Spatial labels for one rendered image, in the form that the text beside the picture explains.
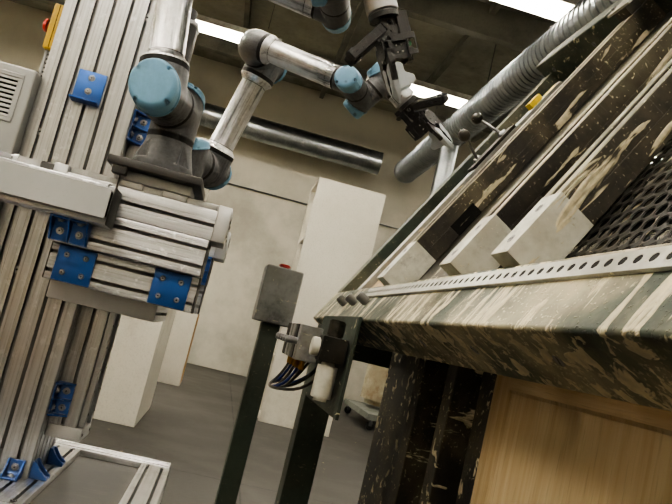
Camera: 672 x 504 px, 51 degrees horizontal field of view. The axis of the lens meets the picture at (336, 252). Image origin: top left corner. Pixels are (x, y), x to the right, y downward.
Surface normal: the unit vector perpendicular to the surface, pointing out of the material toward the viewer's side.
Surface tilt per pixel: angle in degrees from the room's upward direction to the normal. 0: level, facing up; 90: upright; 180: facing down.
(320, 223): 90
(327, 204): 90
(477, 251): 90
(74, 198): 90
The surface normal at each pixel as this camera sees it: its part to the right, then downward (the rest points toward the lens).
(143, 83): -0.09, -0.01
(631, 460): -0.95, -0.26
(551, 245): 0.18, -0.08
